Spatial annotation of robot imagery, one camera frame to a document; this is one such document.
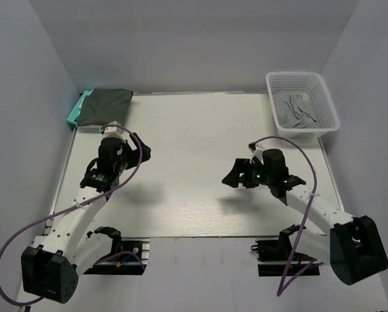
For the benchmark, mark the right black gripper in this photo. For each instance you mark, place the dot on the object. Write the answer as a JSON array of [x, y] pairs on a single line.
[[241, 166]]

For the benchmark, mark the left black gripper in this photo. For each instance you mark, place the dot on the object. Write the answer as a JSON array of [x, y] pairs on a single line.
[[136, 155]]

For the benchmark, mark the dark grey t-shirt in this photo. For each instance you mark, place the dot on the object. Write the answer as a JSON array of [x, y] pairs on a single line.
[[104, 106]]

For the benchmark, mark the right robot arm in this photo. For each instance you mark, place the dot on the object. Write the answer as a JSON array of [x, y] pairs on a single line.
[[350, 245]]

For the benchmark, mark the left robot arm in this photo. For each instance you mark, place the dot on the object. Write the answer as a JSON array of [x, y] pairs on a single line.
[[51, 270]]

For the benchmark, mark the folded teal t-shirt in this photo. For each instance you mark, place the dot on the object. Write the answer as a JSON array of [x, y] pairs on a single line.
[[75, 112]]

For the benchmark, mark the light grey t-shirt in basket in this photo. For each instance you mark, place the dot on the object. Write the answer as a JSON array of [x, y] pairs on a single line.
[[295, 110]]

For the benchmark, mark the white plastic basket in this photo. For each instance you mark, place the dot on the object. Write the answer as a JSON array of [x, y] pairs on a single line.
[[313, 85]]

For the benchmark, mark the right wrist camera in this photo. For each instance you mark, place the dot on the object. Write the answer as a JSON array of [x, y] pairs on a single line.
[[257, 152]]

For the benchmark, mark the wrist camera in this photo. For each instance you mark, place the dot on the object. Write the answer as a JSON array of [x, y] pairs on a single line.
[[112, 130], [257, 152]]

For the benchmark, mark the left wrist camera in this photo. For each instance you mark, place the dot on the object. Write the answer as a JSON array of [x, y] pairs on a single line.
[[112, 130]]

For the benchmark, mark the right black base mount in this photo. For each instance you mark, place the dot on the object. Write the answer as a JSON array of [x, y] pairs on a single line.
[[271, 260]]

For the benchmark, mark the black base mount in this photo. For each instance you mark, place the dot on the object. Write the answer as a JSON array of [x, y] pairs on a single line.
[[271, 260], [130, 260]]

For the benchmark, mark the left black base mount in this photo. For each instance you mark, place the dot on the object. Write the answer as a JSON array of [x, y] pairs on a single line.
[[130, 260]]

